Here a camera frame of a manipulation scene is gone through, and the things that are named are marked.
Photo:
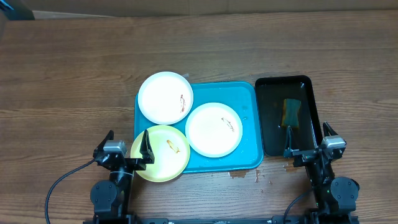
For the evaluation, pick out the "green yellow sponge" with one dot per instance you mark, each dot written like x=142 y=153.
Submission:
x=290 y=113

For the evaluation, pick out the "black water tray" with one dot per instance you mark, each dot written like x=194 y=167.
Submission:
x=270 y=95

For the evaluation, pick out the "yellow plate with smear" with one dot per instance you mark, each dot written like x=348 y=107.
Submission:
x=171 y=151

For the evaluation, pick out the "white plate with red smear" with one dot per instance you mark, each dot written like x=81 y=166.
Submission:
x=165 y=98

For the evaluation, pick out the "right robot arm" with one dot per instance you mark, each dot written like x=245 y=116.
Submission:
x=335 y=196

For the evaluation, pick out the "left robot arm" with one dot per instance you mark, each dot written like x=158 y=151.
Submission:
x=111 y=197

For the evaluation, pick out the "dark object top-left corner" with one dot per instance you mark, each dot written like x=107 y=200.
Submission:
x=16 y=10

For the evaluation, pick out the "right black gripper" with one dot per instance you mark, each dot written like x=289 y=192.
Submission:
x=310 y=154

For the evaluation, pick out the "teal plastic tray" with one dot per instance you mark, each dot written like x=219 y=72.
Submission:
x=241 y=97

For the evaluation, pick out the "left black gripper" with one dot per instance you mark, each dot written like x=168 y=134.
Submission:
x=147 y=153

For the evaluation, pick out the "white plate with brown smear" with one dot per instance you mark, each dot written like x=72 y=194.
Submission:
x=214 y=130

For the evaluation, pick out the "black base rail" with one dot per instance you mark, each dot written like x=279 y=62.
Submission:
x=278 y=219

